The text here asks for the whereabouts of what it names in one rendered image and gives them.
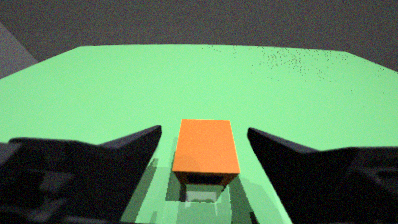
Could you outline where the orange block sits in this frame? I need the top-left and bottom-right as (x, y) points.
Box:
(172, 119), (240, 185)

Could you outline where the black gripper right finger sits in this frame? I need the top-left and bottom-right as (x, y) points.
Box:
(246, 127), (398, 224)

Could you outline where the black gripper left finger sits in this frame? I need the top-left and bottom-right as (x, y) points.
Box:
(8, 125), (162, 221)

